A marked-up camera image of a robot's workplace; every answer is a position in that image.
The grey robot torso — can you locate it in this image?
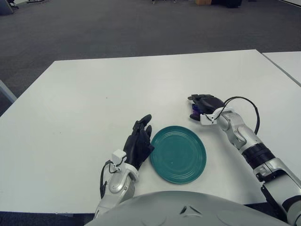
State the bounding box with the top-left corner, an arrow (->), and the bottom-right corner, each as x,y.
83,191 -> 286,226

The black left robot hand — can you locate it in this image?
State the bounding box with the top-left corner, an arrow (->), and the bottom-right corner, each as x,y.
122,114 -> 155,170

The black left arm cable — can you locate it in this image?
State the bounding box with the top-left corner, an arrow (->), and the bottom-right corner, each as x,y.
100,159 -> 125,200

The black bulky background object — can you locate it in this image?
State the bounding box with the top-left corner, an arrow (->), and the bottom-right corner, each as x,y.
211,0 -> 243,8

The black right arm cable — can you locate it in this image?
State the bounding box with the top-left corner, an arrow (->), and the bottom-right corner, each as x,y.
217,96 -> 261,136

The teal ribbed plate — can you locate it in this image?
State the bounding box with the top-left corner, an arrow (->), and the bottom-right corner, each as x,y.
150,125 -> 207,185

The blue purple gum pack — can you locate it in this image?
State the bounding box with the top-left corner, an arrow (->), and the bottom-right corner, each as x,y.
191,103 -> 200,119

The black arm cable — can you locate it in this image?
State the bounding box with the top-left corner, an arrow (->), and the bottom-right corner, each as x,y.
100,159 -> 125,200
217,96 -> 261,136

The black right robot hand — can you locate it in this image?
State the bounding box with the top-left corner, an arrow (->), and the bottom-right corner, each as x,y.
187,93 -> 224,121

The grey desk edge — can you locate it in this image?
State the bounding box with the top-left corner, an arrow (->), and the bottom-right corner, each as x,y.
0,79 -> 17,117

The white table with grey edge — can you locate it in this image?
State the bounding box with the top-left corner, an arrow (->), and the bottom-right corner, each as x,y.
262,51 -> 301,87

